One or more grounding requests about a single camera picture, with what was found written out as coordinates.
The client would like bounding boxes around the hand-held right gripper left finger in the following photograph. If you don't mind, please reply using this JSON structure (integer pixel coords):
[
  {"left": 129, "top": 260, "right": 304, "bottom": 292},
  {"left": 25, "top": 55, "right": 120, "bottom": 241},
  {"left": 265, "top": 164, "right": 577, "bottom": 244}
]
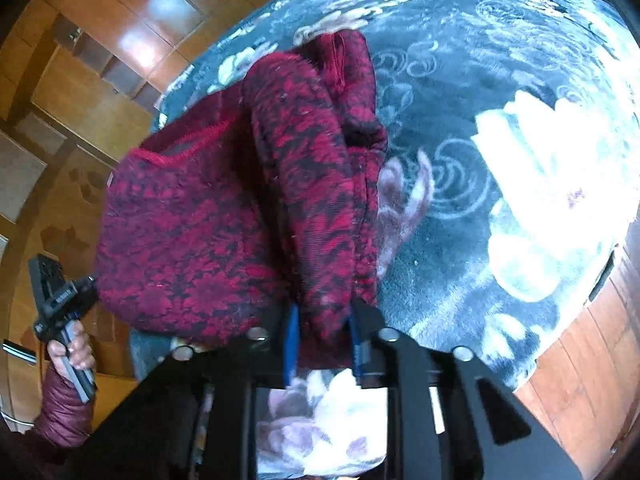
[{"left": 87, "top": 304, "right": 302, "bottom": 480}]

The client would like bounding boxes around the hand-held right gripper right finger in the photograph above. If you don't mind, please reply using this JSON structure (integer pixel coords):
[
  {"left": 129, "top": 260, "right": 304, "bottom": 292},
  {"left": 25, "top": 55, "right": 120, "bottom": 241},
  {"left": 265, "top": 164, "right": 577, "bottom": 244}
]
[{"left": 347, "top": 301, "right": 583, "bottom": 480}]

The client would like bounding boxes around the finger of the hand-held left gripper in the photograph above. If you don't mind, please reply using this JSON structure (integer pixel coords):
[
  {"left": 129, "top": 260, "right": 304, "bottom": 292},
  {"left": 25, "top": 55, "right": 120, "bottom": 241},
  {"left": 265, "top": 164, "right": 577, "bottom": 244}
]
[{"left": 75, "top": 274, "right": 100, "bottom": 307}]

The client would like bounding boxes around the red floral padded jacket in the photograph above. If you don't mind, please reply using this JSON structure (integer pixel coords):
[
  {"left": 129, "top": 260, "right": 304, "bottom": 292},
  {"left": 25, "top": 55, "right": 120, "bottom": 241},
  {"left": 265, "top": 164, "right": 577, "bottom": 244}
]
[{"left": 95, "top": 29, "right": 390, "bottom": 371}]

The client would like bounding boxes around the person's left forearm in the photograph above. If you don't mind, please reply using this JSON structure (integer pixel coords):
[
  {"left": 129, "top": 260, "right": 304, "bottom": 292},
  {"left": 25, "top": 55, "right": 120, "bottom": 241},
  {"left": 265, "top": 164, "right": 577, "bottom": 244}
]
[{"left": 0, "top": 364, "right": 97, "bottom": 480}]

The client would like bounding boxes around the person's left hand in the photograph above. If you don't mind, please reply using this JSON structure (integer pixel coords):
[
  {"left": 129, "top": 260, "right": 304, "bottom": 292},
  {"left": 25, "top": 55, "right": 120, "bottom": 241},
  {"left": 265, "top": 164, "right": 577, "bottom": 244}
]
[{"left": 46, "top": 321, "right": 97, "bottom": 382}]

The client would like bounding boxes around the wooden cabinet door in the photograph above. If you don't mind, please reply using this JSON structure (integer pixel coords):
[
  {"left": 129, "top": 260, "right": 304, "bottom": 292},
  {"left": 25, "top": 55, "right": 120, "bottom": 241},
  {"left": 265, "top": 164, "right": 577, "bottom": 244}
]
[{"left": 30, "top": 45, "right": 157, "bottom": 161}]

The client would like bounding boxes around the open wooden shelf unit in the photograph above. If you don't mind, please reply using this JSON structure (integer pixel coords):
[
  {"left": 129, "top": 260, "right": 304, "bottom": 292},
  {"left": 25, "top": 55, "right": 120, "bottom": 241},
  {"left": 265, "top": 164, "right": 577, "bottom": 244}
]
[{"left": 50, "top": 15, "right": 162, "bottom": 111}]

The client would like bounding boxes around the glossy wooden wardrobe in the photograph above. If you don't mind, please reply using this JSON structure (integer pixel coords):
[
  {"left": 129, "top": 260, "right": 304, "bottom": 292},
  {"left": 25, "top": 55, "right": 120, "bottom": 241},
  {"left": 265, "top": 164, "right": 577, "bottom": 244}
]
[{"left": 40, "top": 0, "right": 321, "bottom": 106}]

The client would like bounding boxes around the dark green floral bedspread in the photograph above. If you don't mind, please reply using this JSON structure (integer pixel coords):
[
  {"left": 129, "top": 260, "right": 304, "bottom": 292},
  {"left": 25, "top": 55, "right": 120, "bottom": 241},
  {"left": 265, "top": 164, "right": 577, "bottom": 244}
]
[{"left": 152, "top": 0, "right": 640, "bottom": 480}]

